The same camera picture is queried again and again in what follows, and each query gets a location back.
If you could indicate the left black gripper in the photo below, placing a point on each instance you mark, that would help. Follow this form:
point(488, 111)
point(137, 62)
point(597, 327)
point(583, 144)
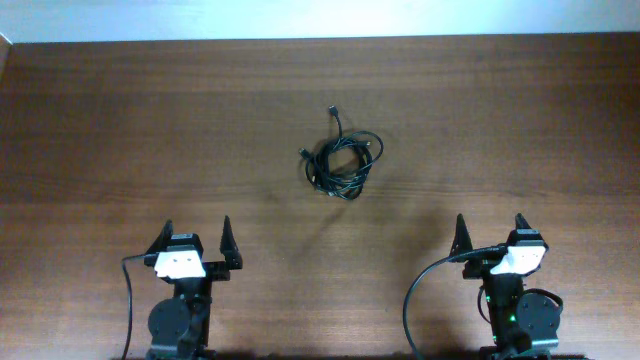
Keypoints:
point(215, 268)

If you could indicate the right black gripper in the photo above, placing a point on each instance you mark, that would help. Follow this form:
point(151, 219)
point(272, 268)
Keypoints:
point(476, 269)

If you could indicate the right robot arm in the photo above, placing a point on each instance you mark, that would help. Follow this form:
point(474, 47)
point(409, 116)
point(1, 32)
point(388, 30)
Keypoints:
point(524, 322)

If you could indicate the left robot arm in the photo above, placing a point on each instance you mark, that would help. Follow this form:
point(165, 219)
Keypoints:
point(179, 325)

